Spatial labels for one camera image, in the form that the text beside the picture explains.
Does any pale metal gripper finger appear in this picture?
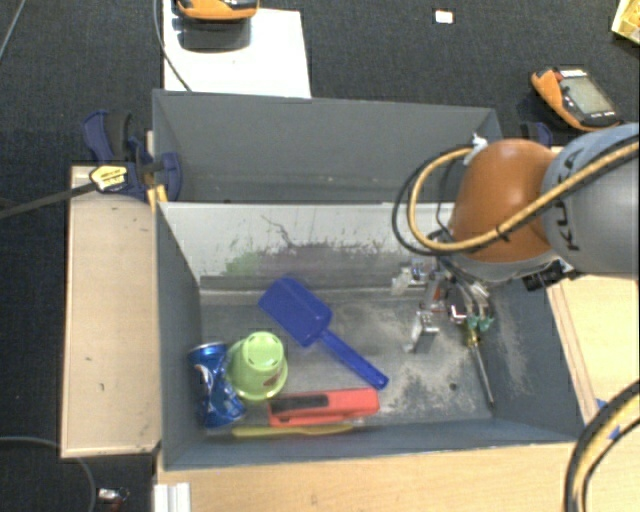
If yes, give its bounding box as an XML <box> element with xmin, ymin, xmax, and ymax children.
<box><xmin>390</xmin><ymin>262</ymin><xmax>430</xmax><ymax>297</ymax></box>
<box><xmin>402</xmin><ymin>308</ymin><xmax>441</xmax><ymax>355</ymax></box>

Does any blue plastic scoop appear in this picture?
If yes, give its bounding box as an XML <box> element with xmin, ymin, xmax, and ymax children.
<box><xmin>256</xmin><ymin>275</ymin><xmax>391</xmax><ymax>392</ymax></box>

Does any red stapler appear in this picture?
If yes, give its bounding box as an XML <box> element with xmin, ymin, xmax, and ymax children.
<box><xmin>265</xmin><ymin>387</ymin><xmax>382</xmax><ymax>429</ymax></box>

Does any grey metal bin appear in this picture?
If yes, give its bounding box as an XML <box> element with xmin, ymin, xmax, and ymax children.
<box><xmin>151</xmin><ymin>88</ymin><xmax>587</xmax><ymax>472</ymax></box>

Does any yellow flat plastic knife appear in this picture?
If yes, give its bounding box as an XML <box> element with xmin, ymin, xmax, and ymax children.
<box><xmin>230</xmin><ymin>421</ymin><xmax>357</xmax><ymax>440</ymax></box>

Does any green plastic cup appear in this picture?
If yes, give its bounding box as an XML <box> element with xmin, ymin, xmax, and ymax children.
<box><xmin>225</xmin><ymin>330</ymin><xmax>290</xmax><ymax>403</ymax></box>

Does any blue drink can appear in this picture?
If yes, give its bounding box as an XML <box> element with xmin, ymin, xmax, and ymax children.
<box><xmin>186</xmin><ymin>340</ymin><xmax>249</xmax><ymax>430</ymax></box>

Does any pale wood board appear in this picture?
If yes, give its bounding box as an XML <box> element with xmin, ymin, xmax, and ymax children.
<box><xmin>59</xmin><ymin>164</ymin><xmax>164</xmax><ymax>459</ymax></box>

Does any black cylinder on white bracket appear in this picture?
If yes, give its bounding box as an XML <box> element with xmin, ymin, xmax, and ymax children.
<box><xmin>521</xmin><ymin>263</ymin><xmax>577</xmax><ymax>293</ymax></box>

